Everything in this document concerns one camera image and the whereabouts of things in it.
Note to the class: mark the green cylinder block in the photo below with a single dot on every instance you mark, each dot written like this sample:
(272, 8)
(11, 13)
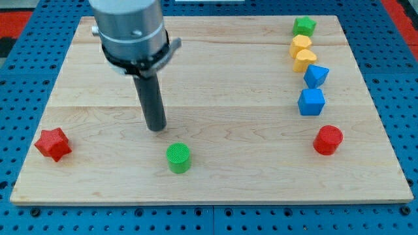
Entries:
(178, 158)

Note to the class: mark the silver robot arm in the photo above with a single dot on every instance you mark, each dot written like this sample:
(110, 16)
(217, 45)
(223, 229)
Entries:
(133, 35)

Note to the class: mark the wooden board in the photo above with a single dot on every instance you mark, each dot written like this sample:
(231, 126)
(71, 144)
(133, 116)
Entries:
(230, 94)

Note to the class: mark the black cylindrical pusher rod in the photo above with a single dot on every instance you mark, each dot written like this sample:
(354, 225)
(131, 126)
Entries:
(151, 102)

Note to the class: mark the blue cube block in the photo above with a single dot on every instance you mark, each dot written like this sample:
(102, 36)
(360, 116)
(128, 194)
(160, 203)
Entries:
(311, 102)

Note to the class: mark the yellow heart block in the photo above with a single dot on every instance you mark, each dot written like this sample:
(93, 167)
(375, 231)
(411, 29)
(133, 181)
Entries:
(303, 59)

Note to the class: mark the blue triangle block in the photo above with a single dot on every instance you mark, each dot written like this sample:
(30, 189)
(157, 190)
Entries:
(315, 76)

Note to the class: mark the yellow hexagon block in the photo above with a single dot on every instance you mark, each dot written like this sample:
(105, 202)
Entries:
(298, 43)

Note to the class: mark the red cylinder block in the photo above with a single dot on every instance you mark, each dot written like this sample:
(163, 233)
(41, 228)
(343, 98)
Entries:
(328, 140)

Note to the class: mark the green star block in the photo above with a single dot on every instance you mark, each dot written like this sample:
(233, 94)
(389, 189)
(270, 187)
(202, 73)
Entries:
(304, 26)

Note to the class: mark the red star block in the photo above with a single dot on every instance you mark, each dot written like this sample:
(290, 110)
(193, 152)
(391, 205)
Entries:
(53, 143)

